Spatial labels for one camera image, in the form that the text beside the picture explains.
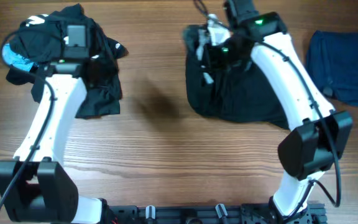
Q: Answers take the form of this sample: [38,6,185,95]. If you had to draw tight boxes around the black t-shirt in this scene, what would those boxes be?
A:
[182,25,289,129]

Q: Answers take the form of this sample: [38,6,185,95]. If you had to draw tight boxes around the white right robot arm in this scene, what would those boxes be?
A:
[194,1,353,223]

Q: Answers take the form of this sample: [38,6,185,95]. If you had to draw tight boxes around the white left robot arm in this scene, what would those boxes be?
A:
[0,23,109,223]

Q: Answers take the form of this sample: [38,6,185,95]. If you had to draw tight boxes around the dark green clothes pile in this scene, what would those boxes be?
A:
[4,4,128,119]

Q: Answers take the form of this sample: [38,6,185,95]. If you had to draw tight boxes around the folded navy blue garment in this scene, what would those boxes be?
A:
[305,30,358,106]

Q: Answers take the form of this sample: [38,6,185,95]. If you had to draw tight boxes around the light blue garment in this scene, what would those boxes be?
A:
[2,44,38,72]

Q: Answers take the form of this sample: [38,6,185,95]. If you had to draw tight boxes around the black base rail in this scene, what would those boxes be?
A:
[107,202,328,224]

